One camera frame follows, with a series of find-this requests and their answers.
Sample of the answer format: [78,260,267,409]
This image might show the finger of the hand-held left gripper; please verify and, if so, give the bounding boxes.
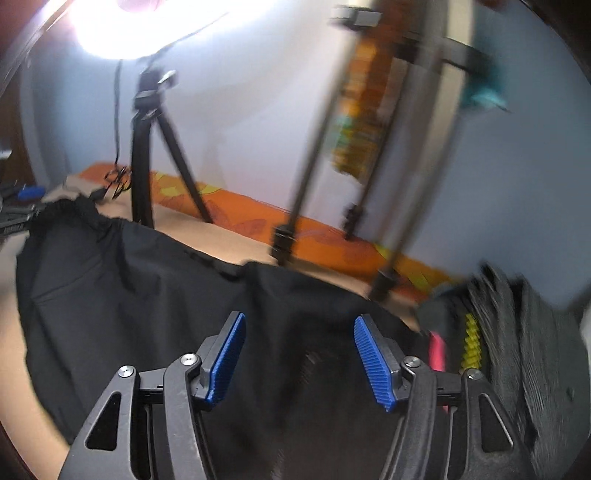
[0,203,41,236]
[0,183,47,202]

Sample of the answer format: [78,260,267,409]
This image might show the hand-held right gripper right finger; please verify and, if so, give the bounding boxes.
[353,314,536,480]

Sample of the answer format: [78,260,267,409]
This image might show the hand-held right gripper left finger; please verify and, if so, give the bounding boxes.
[60,312,247,480]

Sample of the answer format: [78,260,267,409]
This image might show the black pants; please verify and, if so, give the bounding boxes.
[16,196,462,480]

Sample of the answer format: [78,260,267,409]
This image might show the stack of folded clothes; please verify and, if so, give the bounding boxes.
[416,263,583,476]

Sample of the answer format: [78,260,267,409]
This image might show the orange printed bed sheet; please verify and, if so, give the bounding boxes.
[74,161,462,301]

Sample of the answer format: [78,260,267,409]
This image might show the metal clothes rack legs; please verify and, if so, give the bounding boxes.
[270,0,499,303]

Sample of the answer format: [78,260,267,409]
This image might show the orange patterned hanging cloth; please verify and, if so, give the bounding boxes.
[330,37,393,176]

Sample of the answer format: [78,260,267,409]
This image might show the teal hanging cloth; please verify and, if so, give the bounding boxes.
[459,60,509,112]

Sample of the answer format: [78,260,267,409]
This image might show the black ring light cable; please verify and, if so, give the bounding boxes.
[104,58,134,201]

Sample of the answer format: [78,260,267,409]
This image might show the black ring light tripod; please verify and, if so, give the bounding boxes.
[130,69,215,229]

